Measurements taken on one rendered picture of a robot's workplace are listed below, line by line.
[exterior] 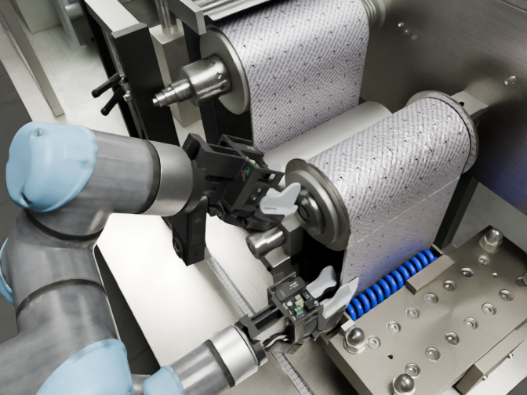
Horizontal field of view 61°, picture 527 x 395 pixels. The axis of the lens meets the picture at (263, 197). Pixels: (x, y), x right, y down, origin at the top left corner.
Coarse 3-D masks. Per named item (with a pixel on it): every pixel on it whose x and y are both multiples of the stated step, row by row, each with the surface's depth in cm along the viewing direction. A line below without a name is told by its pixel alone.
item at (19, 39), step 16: (0, 0) 110; (0, 16) 164; (16, 16) 115; (16, 32) 117; (16, 48) 159; (32, 48) 121; (32, 64) 124; (48, 80) 129; (48, 96) 132; (64, 112) 138
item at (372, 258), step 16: (448, 192) 74; (416, 208) 70; (432, 208) 74; (400, 224) 70; (416, 224) 75; (432, 224) 79; (368, 240) 67; (384, 240) 71; (400, 240) 75; (416, 240) 80; (432, 240) 85; (352, 256) 68; (368, 256) 71; (384, 256) 76; (400, 256) 80; (352, 272) 72; (368, 272) 76; (384, 272) 81
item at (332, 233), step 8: (288, 176) 65; (296, 176) 62; (304, 176) 61; (312, 176) 60; (288, 184) 66; (304, 184) 61; (312, 184) 59; (320, 184) 59; (312, 192) 60; (320, 192) 59; (320, 200) 60; (328, 200) 59; (328, 208) 59; (328, 216) 60; (336, 216) 59; (328, 224) 61; (336, 224) 60; (328, 232) 62; (336, 232) 61; (320, 240) 66; (328, 240) 63
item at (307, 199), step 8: (304, 192) 61; (296, 200) 64; (304, 200) 61; (312, 200) 61; (304, 208) 63; (312, 208) 60; (320, 208) 61; (296, 216) 66; (304, 216) 64; (312, 216) 62; (320, 216) 61; (304, 224) 65; (312, 224) 63; (320, 224) 61; (312, 232) 64; (320, 232) 63
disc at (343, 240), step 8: (296, 160) 62; (304, 160) 61; (288, 168) 66; (296, 168) 63; (304, 168) 61; (312, 168) 59; (320, 176) 59; (328, 184) 58; (328, 192) 59; (336, 192) 58; (336, 200) 58; (336, 208) 59; (344, 208) 58; (344, 216) 58; (344, 224) 59; (344, 232) 60; (336, 240) 63; (344, 240) 61; (336, 248) 65; (344, 248) 63
